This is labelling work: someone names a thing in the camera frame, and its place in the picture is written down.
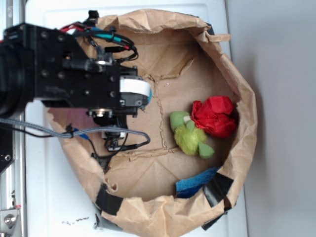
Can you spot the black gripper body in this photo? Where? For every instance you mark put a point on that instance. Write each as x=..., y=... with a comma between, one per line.
x=80, y=66

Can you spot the black gripper finger with white tape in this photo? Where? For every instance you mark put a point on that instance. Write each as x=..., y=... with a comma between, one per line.
x=134, y=91

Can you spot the blue ball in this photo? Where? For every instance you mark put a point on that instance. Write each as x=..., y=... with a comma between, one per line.
x=143, y=107

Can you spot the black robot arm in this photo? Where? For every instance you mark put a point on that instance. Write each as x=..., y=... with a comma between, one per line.
x=16, y=70

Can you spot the brown paper bag bin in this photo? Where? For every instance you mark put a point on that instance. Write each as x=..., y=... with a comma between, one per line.
x=183, y=62

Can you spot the green plush toy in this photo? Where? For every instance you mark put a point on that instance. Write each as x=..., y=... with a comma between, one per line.
x=188, y=137

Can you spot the red crumpled paper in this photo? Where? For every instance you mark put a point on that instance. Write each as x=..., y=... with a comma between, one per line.
x=213, y=116

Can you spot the blue sponge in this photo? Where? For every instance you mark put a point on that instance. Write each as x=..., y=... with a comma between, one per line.
x=187, y=188

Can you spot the white tray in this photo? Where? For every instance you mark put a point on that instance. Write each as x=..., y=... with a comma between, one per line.
x=57, y=205

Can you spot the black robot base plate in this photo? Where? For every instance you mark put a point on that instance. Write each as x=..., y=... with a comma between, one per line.
x=6, y=149

